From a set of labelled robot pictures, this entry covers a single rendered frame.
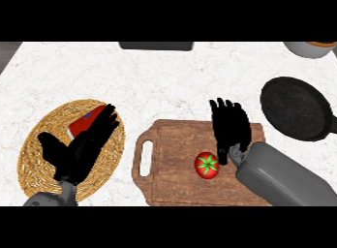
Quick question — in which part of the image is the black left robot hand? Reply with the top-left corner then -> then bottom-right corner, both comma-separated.
37,103 -> 121,187

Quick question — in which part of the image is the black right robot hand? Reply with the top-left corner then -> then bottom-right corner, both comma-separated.
209,97 -> 252,167

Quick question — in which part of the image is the red tomato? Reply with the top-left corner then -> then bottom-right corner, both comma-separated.
193,151 -> 221,178

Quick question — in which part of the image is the brown wooden cutting board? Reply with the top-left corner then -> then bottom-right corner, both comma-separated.
131,118 -> 274,207

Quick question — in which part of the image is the black frying pan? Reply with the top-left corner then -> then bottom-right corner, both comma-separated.
259,76 -> 337,142

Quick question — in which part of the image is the red box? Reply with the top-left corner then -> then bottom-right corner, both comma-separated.
66,105 -> 109,141

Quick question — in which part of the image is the round wicker placemat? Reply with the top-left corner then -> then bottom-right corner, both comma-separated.
18,98 -> 127,203

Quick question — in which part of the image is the dark grey flat appliance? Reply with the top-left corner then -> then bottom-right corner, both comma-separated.
118,41 -> 196,52

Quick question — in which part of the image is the grey pot with orange rim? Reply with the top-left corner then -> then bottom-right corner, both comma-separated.
283,41 -> 337,60

